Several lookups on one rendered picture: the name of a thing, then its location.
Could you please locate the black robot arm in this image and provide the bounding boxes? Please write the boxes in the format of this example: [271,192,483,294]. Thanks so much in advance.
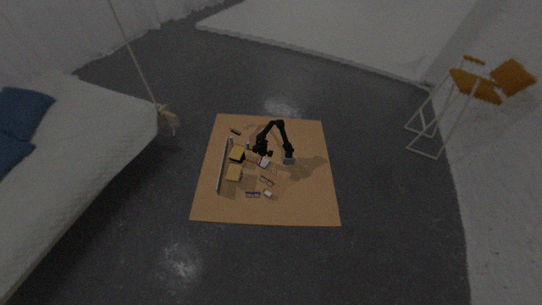
[252,119,295,158]

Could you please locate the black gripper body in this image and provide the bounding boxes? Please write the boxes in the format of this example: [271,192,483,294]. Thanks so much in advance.
[258,148,273,157]

